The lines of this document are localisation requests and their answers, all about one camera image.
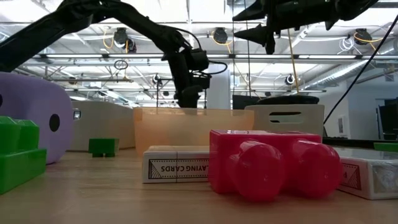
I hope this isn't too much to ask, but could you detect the silver ventilation duct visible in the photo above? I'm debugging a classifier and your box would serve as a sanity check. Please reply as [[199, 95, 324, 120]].
[[304, 58, 398, 91]]

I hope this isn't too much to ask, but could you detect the black monitor screen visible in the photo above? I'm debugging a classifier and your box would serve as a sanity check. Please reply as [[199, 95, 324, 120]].
[[232, 95, 259, 110]]

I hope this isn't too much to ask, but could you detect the light green two-stud brick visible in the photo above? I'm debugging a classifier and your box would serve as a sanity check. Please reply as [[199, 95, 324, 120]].
[[0, 116, 47, 195]]

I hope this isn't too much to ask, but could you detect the purple foam die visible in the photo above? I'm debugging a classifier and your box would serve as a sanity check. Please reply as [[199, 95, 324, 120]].
[[0, 72, 75, 165]]

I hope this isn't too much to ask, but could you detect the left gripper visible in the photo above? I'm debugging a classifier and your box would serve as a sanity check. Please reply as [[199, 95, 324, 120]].
[[164, 49, 211, 108]]

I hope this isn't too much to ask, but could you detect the grey plastic bin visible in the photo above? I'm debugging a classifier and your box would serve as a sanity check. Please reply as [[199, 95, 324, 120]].
[[244, 104, 325, 138], [68, 100, 137, 152]]

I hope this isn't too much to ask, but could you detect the orange translucent plastic bin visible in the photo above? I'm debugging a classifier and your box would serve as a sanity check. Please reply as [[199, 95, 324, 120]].
[[132, 107, 255, 156]]

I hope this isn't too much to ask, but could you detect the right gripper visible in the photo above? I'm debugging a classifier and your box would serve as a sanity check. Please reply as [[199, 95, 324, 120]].
[[232, 0, 336, 55]]

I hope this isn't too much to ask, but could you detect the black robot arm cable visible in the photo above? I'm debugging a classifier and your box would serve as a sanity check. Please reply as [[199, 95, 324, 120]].
[[323, 14, 398, 125]]

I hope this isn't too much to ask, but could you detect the black hanging cable loop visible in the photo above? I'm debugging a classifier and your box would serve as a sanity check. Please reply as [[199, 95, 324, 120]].
[[114, 59, 129, 71]]

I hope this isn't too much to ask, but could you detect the red two-stud toy brick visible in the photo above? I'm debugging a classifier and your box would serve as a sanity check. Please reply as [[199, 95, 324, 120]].
[[208, 129, 344, 203]]

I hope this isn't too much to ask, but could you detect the black aluminium table frame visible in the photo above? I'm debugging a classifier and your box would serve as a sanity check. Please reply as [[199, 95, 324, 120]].
[[323, 136, 398, 149]]

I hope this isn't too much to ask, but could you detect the yellow hanging cable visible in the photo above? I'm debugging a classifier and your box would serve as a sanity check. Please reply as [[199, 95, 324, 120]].
[[285, 27, 300, 94]]

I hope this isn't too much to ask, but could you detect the long ceiling light strip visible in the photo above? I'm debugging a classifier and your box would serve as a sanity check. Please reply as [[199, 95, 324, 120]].
[[30, 53, 398, 60]]

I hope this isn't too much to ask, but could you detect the small dark green brick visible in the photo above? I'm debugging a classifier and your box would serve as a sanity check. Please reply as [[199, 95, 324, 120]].
[[88, 138, 120, 158]]

